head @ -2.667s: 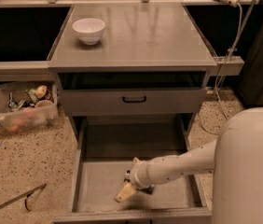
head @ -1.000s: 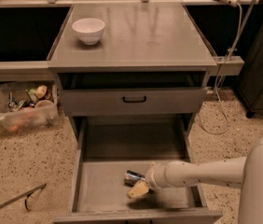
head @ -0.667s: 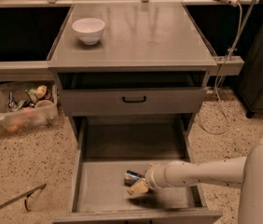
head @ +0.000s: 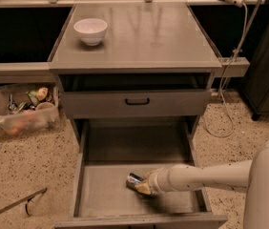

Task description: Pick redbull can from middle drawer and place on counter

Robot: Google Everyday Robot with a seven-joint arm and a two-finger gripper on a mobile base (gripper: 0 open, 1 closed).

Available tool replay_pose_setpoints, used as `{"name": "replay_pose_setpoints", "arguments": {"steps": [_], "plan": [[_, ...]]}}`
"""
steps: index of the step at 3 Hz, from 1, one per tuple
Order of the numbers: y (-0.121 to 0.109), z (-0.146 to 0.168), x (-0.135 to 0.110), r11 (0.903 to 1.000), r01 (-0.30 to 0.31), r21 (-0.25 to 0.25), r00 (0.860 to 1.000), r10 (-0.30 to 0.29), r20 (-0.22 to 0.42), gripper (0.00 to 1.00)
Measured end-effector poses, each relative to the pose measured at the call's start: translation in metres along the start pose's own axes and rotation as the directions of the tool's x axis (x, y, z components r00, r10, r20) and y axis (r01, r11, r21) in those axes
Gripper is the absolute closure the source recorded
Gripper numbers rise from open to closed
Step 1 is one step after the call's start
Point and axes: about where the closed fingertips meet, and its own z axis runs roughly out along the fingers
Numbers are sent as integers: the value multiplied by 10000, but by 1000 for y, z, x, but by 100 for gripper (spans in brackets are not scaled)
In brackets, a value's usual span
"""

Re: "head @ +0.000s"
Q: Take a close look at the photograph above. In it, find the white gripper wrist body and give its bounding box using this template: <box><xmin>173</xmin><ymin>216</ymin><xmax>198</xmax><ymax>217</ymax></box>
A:
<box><xmin>147</xmin><ymin>168</ymin><xmax>173</xmax><ymax>196</ymax></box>

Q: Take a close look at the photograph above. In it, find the silver blue redbull can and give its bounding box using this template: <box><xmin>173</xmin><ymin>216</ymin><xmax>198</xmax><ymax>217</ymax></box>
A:
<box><xmin>126</xmin><ymin>173</ymin><xmax>145</xmax><ymax>190</ymax></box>

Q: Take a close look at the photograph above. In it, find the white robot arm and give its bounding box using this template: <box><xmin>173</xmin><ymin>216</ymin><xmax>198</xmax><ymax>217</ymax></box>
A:
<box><xmin>135</xmin><ymin>141</ymin><xmax>269</xmax><ymax>229</ymax></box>

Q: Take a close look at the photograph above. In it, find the grey drawer cabinet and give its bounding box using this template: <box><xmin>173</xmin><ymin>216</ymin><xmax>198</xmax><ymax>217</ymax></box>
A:
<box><xmin>47</xmin><ymin>2</ymin><xmax>223</xmax><ymax>145</ymax></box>

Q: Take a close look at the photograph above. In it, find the metal rod on floor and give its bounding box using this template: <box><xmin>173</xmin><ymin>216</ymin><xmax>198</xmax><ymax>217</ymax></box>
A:
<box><xmin>0</xmin><ymin>188</ymin><xmax>48</xmax><ymax>215</ymax></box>

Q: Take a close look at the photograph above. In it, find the clear plastic storage bin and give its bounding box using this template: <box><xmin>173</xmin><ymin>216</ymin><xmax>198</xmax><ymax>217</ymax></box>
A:
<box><xmin>0</xmin><ymin>83</ymin><xmax>60</xmax><ymax>135</ymax></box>

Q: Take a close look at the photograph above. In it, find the white ceramic bowl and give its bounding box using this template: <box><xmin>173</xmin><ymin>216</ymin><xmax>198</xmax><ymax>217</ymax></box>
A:
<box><xmin>73</xmin><ymin>18</ymin><xmax>108</xmax><ymax>46</ymax></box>

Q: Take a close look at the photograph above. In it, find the black drawer handle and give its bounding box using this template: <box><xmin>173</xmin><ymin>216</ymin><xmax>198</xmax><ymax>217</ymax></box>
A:
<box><xmin>125</xmin><ymin>98</ymin><xmax>150</xmax><ymax>106</ymax></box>

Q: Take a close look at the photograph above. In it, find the white cable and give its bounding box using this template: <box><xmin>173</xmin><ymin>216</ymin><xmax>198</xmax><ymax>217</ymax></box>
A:
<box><xmin>202</xmin><ymin>2</ymin><xmax>249</xmax><ymax>139</ymax></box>

